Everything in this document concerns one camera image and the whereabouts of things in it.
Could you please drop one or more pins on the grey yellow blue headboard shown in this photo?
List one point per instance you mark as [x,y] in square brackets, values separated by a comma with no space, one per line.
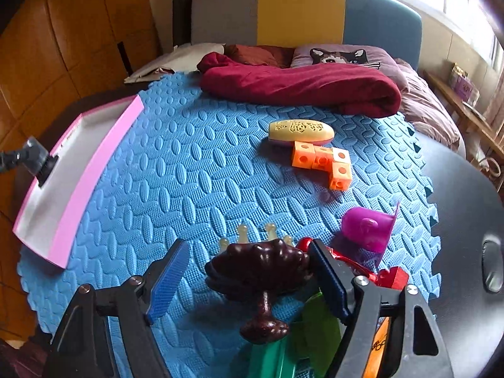
[387,24]

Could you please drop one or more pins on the yellow oval embossed soap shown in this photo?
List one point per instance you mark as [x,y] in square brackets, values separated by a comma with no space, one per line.
[289,131]

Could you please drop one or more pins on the blue foam puzzle mat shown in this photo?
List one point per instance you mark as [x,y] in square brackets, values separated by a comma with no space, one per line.
[195,168]

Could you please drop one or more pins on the red metal cylinder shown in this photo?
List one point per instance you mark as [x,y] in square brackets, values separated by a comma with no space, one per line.
[358,269]

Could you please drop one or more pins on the purple plastic cup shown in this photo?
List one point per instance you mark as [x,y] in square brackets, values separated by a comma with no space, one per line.
[369,229]

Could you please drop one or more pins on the maroon red blanket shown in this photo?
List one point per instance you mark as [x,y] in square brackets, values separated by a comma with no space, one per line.
[345,89]

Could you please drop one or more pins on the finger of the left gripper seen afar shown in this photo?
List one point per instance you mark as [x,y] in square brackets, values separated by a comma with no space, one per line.
[34,157]

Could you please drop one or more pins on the cat face pillow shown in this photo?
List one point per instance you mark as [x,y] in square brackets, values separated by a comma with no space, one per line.
[361,55]

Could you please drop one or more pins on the red plastic block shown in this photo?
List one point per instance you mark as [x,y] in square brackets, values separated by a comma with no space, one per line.
[394,278]

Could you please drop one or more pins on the orange cube block piece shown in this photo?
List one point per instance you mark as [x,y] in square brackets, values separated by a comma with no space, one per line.
[335,161]

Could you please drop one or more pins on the beige folded cloth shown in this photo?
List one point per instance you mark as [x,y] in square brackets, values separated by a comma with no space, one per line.
[183,59]

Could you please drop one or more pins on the orange yellow plastic piece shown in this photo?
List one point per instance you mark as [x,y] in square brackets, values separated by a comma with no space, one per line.
[377,351]

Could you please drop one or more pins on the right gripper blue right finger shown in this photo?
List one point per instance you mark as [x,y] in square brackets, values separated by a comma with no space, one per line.
[333,279]

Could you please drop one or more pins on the wooden side shelf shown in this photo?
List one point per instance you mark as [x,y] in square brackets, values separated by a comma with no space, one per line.
[468,117]

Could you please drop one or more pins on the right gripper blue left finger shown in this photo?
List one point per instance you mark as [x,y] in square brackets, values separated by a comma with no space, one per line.
[162,278]

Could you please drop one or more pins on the purple box on shelf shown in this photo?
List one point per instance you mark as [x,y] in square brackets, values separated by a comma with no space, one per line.
[462,86]

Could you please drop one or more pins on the black rolled mat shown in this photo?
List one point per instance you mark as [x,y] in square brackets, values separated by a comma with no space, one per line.
[181,21]

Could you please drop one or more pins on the pink rimmed white tray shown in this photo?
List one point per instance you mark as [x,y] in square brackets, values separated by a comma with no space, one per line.
[48,218]

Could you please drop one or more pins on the dark brown flower massager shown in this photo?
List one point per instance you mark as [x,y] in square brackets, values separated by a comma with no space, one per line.
[259,272]

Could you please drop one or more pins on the green plastic stand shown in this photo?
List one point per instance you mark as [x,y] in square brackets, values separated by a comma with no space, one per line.
[304,348]

